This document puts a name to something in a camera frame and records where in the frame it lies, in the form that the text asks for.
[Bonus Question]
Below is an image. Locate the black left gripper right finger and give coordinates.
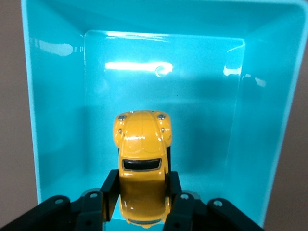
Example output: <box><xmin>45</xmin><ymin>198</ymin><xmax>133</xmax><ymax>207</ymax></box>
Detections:
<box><xmin>163</xmin><ymin>171</ymin><xmax>265</xmax><ymax>231</ymax></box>

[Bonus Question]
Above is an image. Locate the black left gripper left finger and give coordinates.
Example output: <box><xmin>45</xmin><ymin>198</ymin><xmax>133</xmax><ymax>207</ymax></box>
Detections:
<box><xmin>0</xmin><ymin>169</ymin><xmax>121</xmax><ymax>231</ymax></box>

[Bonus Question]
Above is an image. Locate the yellow beetle toy car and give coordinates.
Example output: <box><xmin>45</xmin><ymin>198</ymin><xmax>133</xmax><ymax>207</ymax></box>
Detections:
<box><xmin>113</xmin><ymin>110</ymin><xmax>173</xmax><ymax>229</ymax></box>

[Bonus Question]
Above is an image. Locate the teal plastic bin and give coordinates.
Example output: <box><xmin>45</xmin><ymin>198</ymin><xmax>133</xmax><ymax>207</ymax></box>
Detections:
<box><xmin>20</xmin><ymin>0</ymin><xmax>308</xmax><ymax>231</ymax></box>

